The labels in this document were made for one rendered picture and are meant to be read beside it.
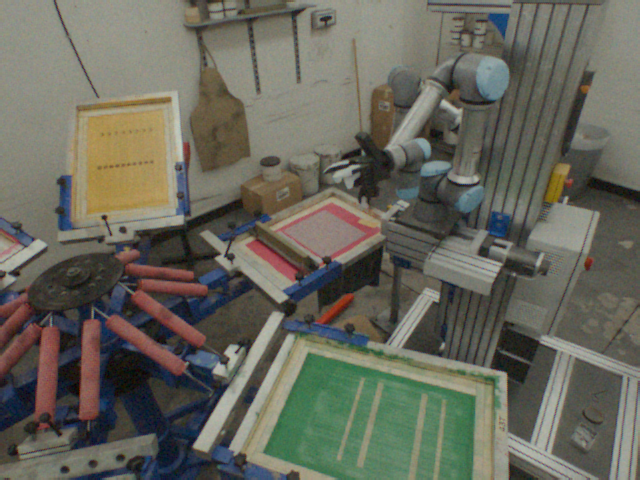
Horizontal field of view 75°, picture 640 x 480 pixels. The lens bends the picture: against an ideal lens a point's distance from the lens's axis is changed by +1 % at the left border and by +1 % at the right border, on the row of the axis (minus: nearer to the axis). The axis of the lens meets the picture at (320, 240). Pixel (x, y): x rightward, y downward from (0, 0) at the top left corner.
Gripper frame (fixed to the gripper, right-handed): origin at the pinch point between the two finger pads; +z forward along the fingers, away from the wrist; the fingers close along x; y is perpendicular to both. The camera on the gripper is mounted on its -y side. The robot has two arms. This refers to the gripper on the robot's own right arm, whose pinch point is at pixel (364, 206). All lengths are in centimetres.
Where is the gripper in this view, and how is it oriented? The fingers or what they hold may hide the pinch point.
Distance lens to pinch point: 238.3
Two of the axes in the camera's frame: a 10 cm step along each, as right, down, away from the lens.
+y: 6.6, 4.2, -6.3
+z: 0.5, 8.1, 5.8
